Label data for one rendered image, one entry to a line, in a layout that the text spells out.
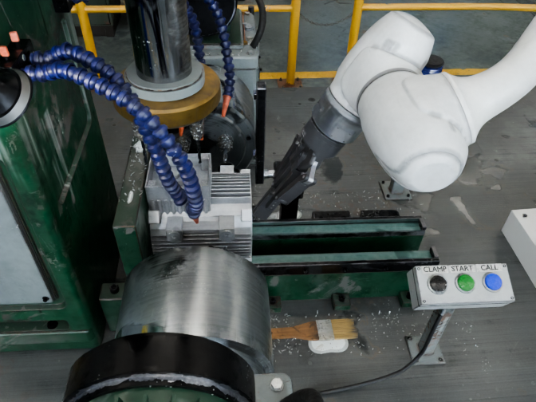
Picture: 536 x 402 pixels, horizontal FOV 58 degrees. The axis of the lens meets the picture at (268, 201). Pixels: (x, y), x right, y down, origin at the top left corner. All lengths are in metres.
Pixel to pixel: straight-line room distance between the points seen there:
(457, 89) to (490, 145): 1.14
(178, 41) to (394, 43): 0.32
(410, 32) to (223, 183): 0.46
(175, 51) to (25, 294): 0.52
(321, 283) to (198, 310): 0.47
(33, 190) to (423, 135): 0.56
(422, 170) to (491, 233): 0.86
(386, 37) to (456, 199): 0.85
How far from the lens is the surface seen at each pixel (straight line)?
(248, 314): 0.74
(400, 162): 0.61
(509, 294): 0.97
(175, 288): 0.74
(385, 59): 0.73
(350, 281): 1.14
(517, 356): 1.23
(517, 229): 1.41
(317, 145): 0.81
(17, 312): 1.06
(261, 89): 0.99
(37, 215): 0.84
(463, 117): 0.65
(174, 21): 0.76
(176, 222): 0.95
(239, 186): 0.97
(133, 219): 0.87
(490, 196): 1.57
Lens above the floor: 1.75
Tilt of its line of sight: 43 degrees down
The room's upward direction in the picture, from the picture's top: 2 degrees clockwise
